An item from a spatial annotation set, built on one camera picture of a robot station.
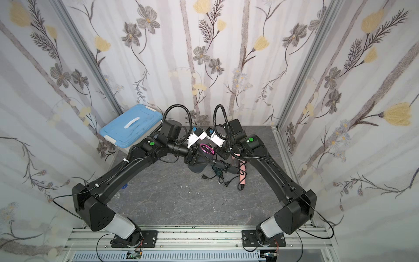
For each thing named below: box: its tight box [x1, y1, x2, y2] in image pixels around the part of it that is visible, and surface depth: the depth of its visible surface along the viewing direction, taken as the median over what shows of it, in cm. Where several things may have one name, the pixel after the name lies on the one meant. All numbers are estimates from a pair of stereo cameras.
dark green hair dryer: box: [211, 159, 240, 179], surface depth 73 cm
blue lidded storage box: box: [99, 104, 164, 149], surface depth 98 cm
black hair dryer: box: [187, 143, 215, 174], surface depth 65 cm
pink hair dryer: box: [231, 152, 247, 190], surface depth 92 cm
